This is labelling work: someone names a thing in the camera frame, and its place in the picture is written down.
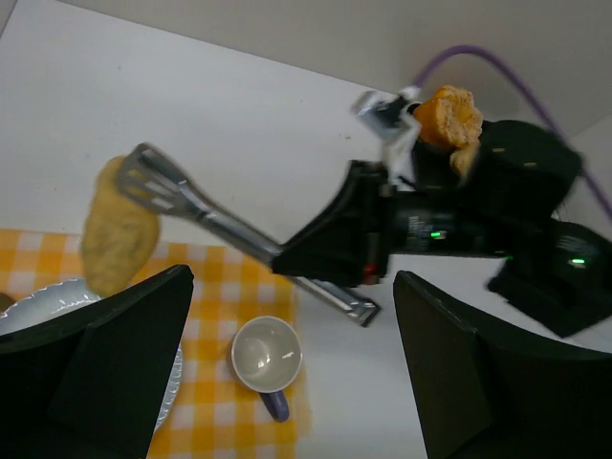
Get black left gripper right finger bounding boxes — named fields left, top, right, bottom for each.
left=393, top=271, right=611, bottom=458

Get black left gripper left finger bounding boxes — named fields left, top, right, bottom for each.
left=1, top=265, right=193, bottom=458

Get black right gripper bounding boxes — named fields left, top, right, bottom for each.
left=271, top=161, right=507, bottom=287

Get long bread roll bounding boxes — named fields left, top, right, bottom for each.
left=80, top=156, right=160, bottom=297

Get sugared orange donut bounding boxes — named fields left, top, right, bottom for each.
left=412, top=85, right=483, bottom=150

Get metal tongs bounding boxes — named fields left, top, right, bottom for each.
left=116, top=143, right=382, bottom=327

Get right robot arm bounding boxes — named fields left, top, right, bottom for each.
left=272, top=120, right=611, bottom=338

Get oval bread roll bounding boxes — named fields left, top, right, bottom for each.
left=449, top=141, right=480, bottom=177

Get white plate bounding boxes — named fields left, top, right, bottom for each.
left=1, top=278, right=184, bottom=432

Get yellow checkered cloth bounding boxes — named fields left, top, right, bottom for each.
left=0, top=228, right=315, bottom=459

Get purple mug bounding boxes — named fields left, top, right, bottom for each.
left=227, top=316, right=303, bottom=423

